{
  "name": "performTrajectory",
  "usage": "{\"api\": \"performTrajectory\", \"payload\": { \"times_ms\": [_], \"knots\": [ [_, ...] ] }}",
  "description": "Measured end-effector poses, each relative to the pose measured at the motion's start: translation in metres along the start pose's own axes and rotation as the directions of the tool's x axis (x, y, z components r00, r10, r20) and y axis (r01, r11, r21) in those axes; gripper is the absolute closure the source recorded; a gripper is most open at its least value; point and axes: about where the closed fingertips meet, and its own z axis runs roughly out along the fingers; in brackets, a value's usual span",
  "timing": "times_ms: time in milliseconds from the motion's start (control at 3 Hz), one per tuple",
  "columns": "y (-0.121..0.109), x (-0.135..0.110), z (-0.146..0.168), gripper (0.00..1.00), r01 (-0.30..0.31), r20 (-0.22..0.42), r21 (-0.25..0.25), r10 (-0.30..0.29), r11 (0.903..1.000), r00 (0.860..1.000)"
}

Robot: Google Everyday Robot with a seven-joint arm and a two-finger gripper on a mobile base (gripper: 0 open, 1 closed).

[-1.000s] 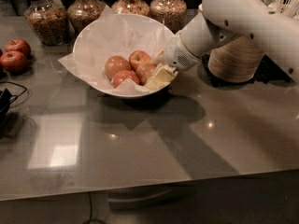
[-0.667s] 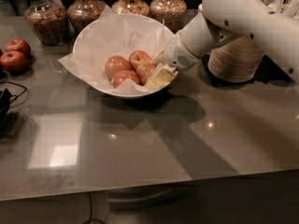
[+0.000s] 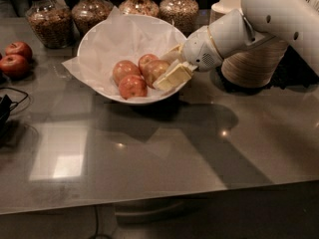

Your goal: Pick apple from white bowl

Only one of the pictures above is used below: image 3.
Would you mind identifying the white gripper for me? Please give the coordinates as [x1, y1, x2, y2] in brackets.
[154, 26, 223, 91]

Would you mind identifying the bowl apple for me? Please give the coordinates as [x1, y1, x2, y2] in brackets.
[119, 75, 148, 100]
[113, 60, 141, 85]
[143, 60, 169, 89]
[138, 54, 159, 72]

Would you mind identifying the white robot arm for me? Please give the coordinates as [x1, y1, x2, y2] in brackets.
[154, 0, 319, 91]

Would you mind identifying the white bowl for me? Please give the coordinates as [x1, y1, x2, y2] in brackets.
[77, 14, 195, 106]

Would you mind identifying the rear paper bowl stack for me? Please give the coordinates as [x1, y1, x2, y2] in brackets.
[209, 0, 241, 23]

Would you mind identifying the upper red table apple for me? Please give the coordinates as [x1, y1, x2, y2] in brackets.
[5, 41, 33, 62]

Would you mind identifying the red table apple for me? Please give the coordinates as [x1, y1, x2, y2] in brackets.
[5, 41, 33, 62]
[0, 54, 30, 80]

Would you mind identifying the lower red table apple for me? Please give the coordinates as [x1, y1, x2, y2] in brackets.
[0, 54, 30, 80]

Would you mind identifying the cereal jar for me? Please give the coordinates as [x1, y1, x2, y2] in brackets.
[159, 0, 199, 35]
[119, 0, 160, 17]
[72, 0, 114, 36]
[26, 0, 74, 49]

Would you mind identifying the white paper liner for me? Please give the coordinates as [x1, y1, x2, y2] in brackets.
[62, 6, 187, 101]

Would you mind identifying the black mat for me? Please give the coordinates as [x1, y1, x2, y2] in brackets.
[210, 47, 319, 95]

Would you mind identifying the far left cereal jar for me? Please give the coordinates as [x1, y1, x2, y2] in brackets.
[26, 0, 74, 49]

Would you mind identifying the black device with cable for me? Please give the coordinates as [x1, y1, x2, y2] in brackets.
[0, 87, 30, 136]

